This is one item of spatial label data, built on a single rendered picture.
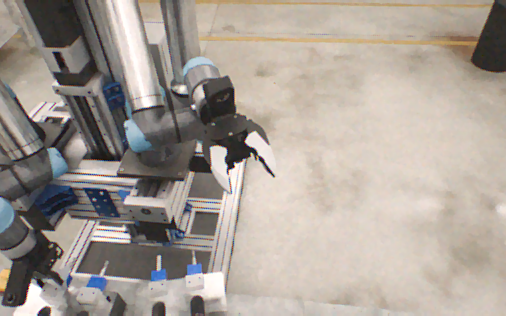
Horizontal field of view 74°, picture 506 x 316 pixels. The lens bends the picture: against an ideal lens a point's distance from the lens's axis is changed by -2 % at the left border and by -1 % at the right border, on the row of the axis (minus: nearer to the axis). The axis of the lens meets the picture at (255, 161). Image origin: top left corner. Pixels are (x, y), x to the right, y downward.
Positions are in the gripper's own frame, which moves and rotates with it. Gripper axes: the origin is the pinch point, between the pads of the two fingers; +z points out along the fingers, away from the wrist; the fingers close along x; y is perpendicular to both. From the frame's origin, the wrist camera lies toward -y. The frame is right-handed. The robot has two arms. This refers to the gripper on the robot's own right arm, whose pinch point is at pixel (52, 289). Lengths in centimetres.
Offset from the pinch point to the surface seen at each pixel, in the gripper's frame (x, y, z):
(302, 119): -76, 197, 91
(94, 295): -12.8, -0.6, -0.6
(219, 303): -46.4, 3.5, 5.7
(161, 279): -28.2, 8.0, 4.3
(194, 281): -38.4, 8.0, 3.0
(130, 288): -17.0, 6.9, 11.2
